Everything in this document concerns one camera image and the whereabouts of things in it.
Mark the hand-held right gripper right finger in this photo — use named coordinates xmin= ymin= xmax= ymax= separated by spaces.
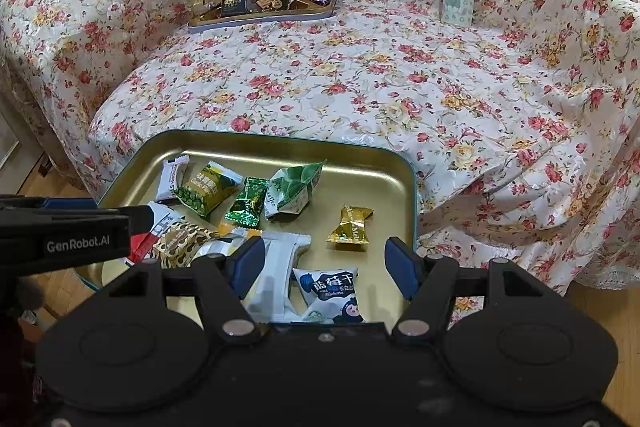
xmin=384 ymin=236 xmax=549 ymax=340

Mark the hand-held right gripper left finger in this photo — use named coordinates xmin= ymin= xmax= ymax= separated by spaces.
xmin=102 ymin=236 xmax=267 ymax=340

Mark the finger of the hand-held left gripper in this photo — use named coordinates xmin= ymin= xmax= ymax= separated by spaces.
xmin=0 ymin=203 xmax=158 ymax=242
xmin=0 ymin=194 xmax=101 ymax=214

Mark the red white snack packet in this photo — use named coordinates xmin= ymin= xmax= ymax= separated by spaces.
xmin=127 ymin=202 xmax=183 ymax=265

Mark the silver white snack packet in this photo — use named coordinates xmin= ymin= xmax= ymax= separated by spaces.
xmin=245 ymin=229 xmax=312 ymax=324

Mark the brown heart pattern snack packet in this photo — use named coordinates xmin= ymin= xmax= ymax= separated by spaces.
xmin=152 ymin=222 xmax=221 ymax=269

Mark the orange yellow snack packet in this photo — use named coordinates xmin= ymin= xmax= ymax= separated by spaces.
xmin=192 ymin=219 xmax=261 ymax=265

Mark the white packet with black print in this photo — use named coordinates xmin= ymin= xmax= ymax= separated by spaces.
xmin=155 ymin=156 xmax=190 ymax=204

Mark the dark green foil candy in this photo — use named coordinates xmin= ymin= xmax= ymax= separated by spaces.
xmin=224 ymin=177 xmax=270 ymax=229

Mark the gold foil candy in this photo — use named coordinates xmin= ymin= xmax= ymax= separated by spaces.
xmin=326 ymin=204 xmax=375 ymax=247

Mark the green yellow snack packet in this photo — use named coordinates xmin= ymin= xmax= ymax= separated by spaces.
xmin=172 ymin=161 xmax=243 ymax=219

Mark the blue white blueberry snack packet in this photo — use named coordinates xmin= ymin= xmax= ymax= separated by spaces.
xmin=292 ymin=266 xmax=367 ymax=325

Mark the green white snack bag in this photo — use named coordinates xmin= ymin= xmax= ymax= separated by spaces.
xmin=264 ymin=159 xmax=327 ymax=222

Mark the gold tin tray teal rim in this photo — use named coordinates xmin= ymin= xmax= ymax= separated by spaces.
xmin=75 ymin=129 xmax=420 ymax=323

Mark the grey rimmed tin tray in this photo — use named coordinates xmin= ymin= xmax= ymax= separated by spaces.
xmin=187 ymin=0 xmax=338 ymax=32

